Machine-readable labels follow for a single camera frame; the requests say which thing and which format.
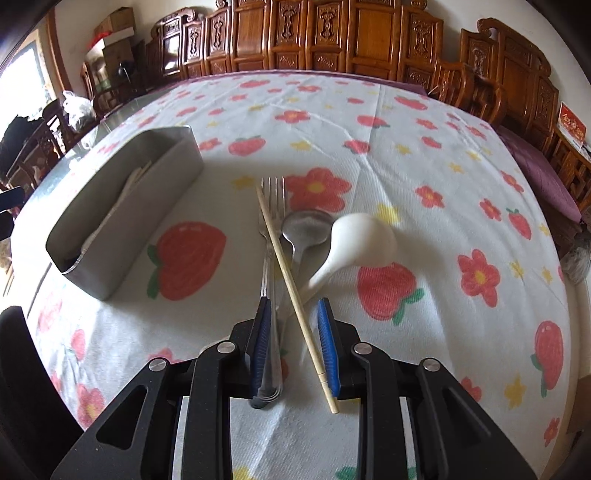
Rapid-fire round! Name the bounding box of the wooden chopstick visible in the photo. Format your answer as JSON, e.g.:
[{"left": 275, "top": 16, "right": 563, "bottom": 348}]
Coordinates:
[{"left": 254, "top": 185, "right": 339, "bottom": 414}]

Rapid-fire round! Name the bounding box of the white ceramic soup spoon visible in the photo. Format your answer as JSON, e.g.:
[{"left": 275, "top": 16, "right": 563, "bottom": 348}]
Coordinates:
[{"left": 298, "top": 213, "right": 398, "bottom": 305}]

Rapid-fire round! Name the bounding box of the silver metal spoon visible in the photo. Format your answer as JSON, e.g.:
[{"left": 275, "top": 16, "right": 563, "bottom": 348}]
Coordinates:
[{"left": 281, "top": 210, "right": 334, "bottom": 279}]

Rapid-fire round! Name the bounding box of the silver metal fork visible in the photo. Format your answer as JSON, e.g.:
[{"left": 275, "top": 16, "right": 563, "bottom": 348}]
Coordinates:
[{"left": 254, "top": 177, "right": 287, "bottom": 408}]

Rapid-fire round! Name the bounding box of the floral strawberry tablecloth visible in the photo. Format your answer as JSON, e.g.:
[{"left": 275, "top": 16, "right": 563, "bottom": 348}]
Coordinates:
[{"left": 12, "top": 72, "right": 571, "bottom": 474}]

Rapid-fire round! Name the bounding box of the metal utensil tray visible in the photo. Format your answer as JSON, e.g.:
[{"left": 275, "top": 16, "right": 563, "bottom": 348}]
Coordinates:
[{"left": 46, "top": 126, "right": 204, "bottom": 300}]

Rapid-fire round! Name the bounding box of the white spoon in tray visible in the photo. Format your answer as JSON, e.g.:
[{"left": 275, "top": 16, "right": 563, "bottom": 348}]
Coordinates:
[{"left": 80, "top": 161, "right": 152, "bottom": 254}]

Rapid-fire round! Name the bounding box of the purple seat cushion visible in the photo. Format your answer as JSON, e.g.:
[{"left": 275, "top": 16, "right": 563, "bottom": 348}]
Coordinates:
[{"left": 495, "top": 125, "right": 582, "bottom": 223}]

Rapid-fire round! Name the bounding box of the wooden armchair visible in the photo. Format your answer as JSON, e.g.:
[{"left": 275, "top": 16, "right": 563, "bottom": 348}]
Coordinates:
[{"left": 428, "top": 59, "right": 508, "bottom": 126}]

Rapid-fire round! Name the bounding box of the white plastic bag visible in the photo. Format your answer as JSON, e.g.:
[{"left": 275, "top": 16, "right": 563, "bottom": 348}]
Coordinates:
[{"left": 62, "top": 90, "right": 97, "bottom": 133}]

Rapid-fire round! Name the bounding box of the red gift box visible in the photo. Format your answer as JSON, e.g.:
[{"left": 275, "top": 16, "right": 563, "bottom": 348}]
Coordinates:
[{"left": 557, "top": 102, "right": 587, "bottom": 148}]

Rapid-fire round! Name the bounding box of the cardboard boxes stack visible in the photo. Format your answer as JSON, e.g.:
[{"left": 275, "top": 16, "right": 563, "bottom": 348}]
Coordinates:
[{"left": 81, "top": 7, "right": 136, "bottom": 98}]

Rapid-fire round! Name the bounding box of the carved wooden cabinet wall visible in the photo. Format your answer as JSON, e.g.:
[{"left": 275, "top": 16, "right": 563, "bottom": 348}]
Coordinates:
[{"left": 146, "top": 1, "right": 558, "bottom": 151}]

